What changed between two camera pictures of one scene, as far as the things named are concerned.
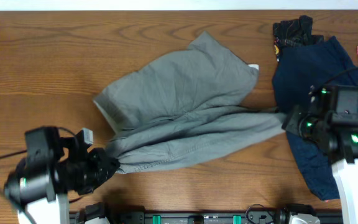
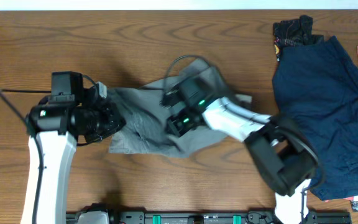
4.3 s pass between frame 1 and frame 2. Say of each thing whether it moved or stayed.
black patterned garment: stayed
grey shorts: moved
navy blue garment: stayed
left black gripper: moved
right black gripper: moved
